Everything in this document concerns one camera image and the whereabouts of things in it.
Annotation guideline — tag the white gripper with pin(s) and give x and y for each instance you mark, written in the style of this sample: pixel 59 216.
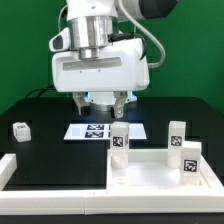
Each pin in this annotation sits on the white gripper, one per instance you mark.
pixel 121 66

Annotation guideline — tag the white square table top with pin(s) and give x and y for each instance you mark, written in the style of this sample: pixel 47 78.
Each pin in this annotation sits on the white square table top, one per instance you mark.
pixel 148 168

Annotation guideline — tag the white U-shaped fence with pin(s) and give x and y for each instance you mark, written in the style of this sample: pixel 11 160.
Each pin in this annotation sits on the white U-shaped fence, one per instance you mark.
pixel 104 201

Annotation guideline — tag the white sheet with tags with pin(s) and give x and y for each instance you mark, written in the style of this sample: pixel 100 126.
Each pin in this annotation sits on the white sheet with tags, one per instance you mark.
pixel 101 132

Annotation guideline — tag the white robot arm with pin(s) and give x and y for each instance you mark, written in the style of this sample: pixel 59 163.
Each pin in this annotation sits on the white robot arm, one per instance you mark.
pixel 94 24

